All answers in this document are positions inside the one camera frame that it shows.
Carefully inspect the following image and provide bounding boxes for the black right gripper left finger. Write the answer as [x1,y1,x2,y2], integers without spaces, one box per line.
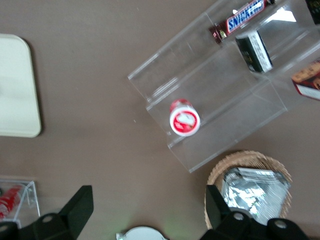
[0,184,95,240]

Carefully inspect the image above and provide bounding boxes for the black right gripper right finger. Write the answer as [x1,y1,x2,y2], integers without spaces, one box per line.
[192,184,311,240]

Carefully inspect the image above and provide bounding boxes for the red gum canister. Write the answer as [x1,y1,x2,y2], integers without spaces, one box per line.
[169,98,201,137]

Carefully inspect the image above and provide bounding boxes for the cream plastic tray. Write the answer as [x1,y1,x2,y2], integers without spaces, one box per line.
[0,33,42,138]

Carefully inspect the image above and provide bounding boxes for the clear acrylic bottle rack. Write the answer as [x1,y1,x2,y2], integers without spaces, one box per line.
[0,178,41,227]

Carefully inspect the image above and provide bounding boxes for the stacked foil containers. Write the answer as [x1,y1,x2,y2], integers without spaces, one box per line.
[221,167,292,223]

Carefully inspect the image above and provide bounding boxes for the light woven wicker basket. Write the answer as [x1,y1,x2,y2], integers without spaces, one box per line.
[204,149,293,231]

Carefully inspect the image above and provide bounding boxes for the red cola bottle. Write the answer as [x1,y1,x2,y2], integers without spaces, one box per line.
[0,186,23,220]

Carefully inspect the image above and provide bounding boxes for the clear acrylic step stand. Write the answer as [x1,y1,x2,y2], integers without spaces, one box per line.
[127,0,320,174]

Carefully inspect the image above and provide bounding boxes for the red cookie box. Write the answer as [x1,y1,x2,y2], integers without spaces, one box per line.
[291,59,320,101]

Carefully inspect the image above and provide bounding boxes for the small black box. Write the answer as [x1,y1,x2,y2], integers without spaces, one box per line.
[234,30,274,74]

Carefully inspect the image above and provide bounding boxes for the snickers bar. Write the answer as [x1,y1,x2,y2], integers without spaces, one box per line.
[209,0,276,45]

